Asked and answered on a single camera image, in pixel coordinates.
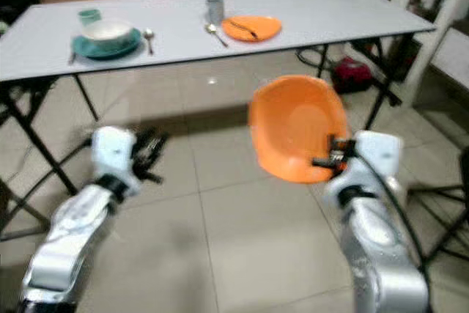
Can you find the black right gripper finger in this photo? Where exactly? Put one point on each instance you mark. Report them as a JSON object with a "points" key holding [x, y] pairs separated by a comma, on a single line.
{"points": [[339, 146], [326, 161]]}

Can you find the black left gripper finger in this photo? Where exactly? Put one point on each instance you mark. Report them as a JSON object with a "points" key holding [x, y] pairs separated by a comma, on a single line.
{"points": [[151, 176], [155, 143]]}

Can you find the orange bowl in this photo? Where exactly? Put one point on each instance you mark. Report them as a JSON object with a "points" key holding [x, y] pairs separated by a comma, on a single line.
{"points": [[293, 130]]}

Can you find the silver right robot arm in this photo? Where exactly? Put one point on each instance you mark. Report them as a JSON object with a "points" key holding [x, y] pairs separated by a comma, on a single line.
{"points": [[381, 262]]}

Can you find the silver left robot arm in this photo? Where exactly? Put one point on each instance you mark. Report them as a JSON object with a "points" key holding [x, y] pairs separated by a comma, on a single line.
{"points": [[66, 240]]}

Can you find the red vacuum cleaner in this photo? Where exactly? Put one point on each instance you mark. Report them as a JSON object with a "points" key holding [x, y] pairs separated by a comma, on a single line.
{"points": [[352, 75]]}

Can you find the teal plate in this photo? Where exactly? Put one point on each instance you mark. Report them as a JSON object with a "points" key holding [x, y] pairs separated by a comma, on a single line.
{"points": [[106, 50]]}

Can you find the metal spoon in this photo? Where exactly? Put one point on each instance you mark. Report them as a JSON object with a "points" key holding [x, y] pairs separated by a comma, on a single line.
{"points": [[211, 28], [148, 34]]}

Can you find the white bowl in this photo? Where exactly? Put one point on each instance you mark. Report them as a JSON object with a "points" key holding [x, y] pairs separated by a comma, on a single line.
{"points": [[108, 31]]}

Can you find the orange plate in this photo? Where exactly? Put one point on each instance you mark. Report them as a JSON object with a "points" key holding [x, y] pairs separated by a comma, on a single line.
{"points": [[266, 28]]}

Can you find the pale green mug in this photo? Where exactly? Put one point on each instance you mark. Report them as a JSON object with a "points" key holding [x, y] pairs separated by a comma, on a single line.
{"points": [[89, 17]]}

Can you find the grey mug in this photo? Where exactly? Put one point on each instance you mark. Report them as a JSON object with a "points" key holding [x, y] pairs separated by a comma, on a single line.
{"points": [[215, 11]]}

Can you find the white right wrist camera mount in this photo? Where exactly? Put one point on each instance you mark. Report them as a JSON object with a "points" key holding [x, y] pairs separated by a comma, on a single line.
{"points": [[377, 159]]}

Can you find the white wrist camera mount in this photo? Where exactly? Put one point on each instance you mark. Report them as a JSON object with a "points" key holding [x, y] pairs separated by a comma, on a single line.
{"points": [[377, 159], [113, 148]]}

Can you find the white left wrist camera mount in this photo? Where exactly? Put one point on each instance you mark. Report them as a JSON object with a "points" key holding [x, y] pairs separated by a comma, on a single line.
{"points": [[113, 148]]}

